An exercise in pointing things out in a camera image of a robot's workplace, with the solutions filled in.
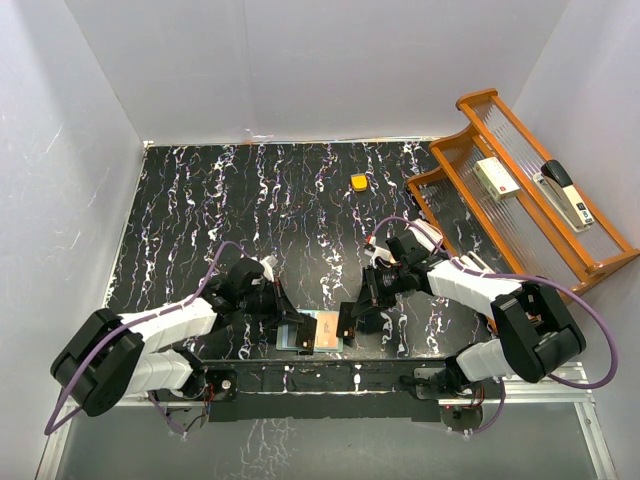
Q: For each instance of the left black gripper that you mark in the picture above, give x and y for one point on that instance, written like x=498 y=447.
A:
x=282 y=309

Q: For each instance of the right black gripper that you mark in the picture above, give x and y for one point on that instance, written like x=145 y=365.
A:
x=372 y=295

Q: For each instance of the green card holder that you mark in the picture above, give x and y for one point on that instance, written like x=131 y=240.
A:
x=285 y=339

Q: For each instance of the black credit card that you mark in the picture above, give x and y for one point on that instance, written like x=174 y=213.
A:
x=346 y=327
x=305 y=337

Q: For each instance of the gold credit card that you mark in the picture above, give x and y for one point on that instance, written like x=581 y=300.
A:
x=326 y=338

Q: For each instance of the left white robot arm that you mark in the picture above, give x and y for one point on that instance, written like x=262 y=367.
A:
x=114 y=355

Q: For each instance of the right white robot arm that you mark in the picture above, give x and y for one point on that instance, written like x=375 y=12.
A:
x=535 y=332

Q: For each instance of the yellow small block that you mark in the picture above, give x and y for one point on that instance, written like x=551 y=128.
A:
x=359 y=182

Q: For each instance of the wooden tiered shelf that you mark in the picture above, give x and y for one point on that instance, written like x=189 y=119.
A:
x=528 y=230

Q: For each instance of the white staple box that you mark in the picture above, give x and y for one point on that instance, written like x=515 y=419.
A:
x=495 y=179

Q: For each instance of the black beige stapler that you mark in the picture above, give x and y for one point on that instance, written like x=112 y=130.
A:
x=557 y=186

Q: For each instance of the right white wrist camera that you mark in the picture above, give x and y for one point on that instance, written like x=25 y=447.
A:
x=378 y=255

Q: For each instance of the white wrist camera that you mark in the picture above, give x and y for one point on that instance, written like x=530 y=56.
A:
x=269 y=263
x=378 y=255

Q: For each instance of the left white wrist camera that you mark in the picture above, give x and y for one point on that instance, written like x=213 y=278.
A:
x=269 y=263

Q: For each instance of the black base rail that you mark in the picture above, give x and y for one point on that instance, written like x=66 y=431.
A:
x=415 y=389

